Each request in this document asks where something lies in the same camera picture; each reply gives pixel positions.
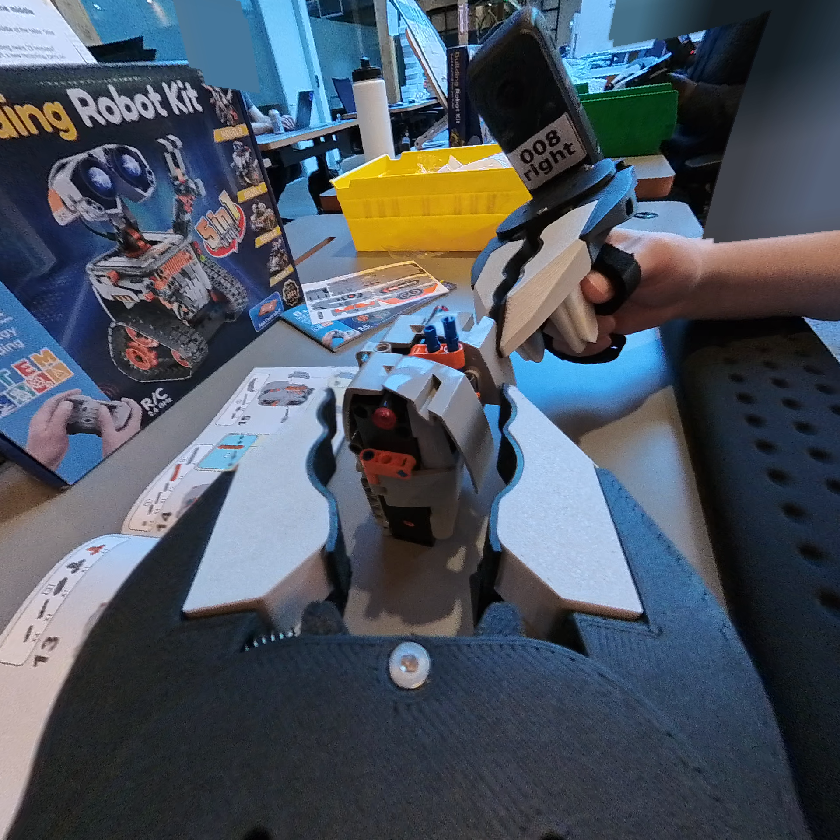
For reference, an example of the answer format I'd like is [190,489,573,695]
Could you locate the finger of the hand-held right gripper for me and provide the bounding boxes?
[471,233,527,329]
[496,200,599,358]

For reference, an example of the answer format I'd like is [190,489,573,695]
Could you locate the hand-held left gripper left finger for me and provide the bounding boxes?
[182,388,355,634]

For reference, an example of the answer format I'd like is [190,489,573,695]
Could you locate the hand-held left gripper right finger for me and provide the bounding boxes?
[481,384,645,637]

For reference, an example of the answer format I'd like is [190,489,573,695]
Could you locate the grey brick robot model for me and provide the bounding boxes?
[343,311,517,547]

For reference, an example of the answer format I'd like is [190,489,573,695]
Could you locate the person's right hand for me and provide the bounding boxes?
[581,228,707,337]

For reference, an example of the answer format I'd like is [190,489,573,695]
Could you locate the dark robot kit box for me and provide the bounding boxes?
[446,45,500,148]

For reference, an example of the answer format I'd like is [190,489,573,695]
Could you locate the yellow plastic bin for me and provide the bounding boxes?
[330,144,534,253]

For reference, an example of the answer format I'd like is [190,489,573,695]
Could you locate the green bin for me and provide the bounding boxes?
[574,83,679,158]

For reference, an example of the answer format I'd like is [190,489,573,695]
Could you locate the wooden panel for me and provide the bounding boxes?
[387,0,454,99]

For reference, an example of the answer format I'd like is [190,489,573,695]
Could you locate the clear sticker sheet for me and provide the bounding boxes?
[302,260,442,315]

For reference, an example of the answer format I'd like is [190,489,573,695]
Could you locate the white water bottle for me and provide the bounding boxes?
[351,58,396,161]

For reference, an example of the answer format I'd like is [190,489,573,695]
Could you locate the blue leaflet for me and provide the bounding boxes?
[281,282,458,352]

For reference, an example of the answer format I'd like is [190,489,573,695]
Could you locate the open instruction booklet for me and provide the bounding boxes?
[0,366,358,834]

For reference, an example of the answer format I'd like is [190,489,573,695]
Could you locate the blue robot kit box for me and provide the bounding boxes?
[0,62,304,490]

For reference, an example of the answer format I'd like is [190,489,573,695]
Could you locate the white paper sign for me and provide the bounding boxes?
[0,0,98,67]

